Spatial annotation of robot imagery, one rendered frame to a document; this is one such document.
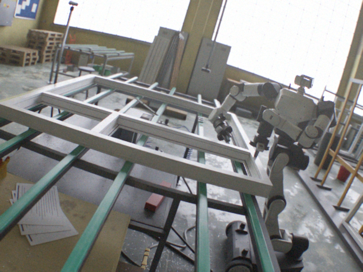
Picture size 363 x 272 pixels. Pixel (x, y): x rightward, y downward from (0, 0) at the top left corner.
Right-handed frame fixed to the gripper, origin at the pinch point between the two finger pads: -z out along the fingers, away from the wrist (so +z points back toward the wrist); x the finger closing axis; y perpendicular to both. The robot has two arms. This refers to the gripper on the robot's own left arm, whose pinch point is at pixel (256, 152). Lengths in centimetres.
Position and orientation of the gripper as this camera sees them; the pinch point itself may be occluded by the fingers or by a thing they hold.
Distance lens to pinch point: 162.0
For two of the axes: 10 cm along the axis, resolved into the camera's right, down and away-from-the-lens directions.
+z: 2.7, -9.2, -2.9
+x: -9.6, -2.8, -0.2
